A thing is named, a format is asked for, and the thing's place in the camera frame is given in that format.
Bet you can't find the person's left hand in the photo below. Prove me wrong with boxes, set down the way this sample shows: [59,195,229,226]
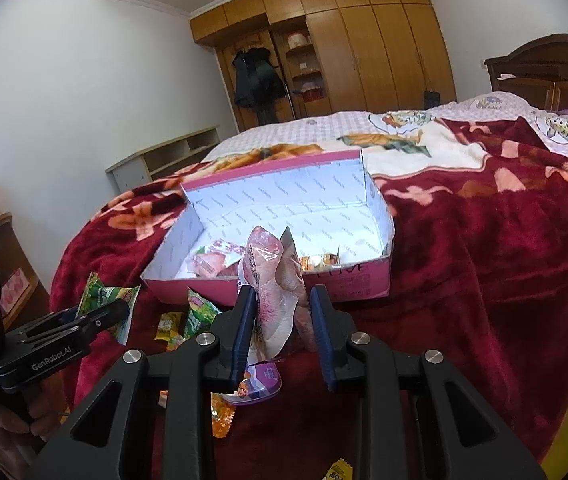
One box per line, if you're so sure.
[0,404,35,463]

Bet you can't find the yellow green snack packet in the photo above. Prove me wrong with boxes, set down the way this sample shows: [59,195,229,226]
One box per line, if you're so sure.
[153,311,187,351]

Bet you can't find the red floral blanket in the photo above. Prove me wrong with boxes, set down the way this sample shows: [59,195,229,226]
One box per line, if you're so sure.
[49,110,568,480]

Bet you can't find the wooden nightstand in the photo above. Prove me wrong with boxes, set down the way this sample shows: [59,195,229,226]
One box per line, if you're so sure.
[0,212,55,331]

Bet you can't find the yellow printed snack packet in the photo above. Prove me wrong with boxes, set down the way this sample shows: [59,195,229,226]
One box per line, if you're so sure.
[321,460,352,480]

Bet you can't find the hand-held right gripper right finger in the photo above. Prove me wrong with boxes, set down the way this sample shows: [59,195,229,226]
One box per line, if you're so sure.
[310,284,547,480]

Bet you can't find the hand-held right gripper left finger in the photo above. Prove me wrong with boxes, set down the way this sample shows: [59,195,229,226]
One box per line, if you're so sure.
[24,285,257,480]

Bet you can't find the orange snack packets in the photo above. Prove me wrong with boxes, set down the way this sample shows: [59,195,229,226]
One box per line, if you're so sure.
[299,252,340,273]

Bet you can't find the orange candy packet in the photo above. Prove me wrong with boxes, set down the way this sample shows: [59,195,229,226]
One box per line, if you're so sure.
[211,392,237,440]

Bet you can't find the pink meat snack packet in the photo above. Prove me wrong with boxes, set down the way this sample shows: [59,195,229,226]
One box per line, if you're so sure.
[241,226,317,363]

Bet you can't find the red white snack packet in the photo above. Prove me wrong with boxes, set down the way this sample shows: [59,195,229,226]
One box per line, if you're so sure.
[191,240,247,278]

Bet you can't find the dark wooden headboard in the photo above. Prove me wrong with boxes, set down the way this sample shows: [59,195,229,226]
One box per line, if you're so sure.
[484,34,568,113]

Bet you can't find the green pea snack packet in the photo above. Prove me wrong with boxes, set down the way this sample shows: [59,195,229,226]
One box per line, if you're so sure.
[75,272,141,343]
[184,287,222,341]

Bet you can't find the pink cardboard box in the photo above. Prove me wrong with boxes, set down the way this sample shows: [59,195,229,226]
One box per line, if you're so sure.
[140,149,396,306]

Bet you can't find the wooden wardrobe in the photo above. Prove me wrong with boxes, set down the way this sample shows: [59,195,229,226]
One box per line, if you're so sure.
[189,0,457,131]

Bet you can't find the white low shelf unit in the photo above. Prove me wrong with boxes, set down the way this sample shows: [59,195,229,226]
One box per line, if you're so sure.
[105,126,221,193]

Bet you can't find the purple snack packet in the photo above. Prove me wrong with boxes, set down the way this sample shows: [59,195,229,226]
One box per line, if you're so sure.
[224,360,282,406]

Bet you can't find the black hanging coat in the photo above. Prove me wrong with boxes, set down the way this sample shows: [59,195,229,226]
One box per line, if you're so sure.
[231,46,286,126]

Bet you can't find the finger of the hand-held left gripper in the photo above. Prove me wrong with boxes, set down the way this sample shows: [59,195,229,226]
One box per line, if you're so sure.
[61,300,131,341]

